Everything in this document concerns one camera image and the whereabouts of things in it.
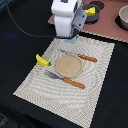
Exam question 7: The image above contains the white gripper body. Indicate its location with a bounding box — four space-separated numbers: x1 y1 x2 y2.
53 13 77 39

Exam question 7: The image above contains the light blue milk carton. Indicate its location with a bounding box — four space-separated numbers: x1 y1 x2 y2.
64 35 79 44

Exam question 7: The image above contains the yellow toy cheese wedge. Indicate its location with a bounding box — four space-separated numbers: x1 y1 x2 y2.
84 7 95 16

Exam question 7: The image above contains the grey toy saucepan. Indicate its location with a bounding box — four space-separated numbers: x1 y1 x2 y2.
83 4 100 23

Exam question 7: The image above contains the yellow toy banana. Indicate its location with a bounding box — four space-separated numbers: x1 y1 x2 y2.
36 54 51 66

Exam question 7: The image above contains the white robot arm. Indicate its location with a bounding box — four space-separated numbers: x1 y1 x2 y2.
51 0 83 37

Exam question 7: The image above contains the pink toy stove top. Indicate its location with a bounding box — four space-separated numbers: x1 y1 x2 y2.
49 0 128 43

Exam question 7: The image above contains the round wooden plate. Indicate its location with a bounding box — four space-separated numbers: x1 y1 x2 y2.
56 54 83 78

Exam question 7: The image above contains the beige woven placemat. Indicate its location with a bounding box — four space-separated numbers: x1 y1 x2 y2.
14 36 114 128

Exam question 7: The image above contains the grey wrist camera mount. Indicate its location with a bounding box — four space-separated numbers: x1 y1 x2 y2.
72 8 87 37

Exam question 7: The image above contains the toy knife wooden handle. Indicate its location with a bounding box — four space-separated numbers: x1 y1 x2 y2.
59 48 99 63

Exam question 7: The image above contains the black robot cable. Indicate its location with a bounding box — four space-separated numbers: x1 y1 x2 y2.
5 3 61 39

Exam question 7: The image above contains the toy fork wooden handle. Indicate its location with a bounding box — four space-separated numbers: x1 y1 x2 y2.
44 70 85 89

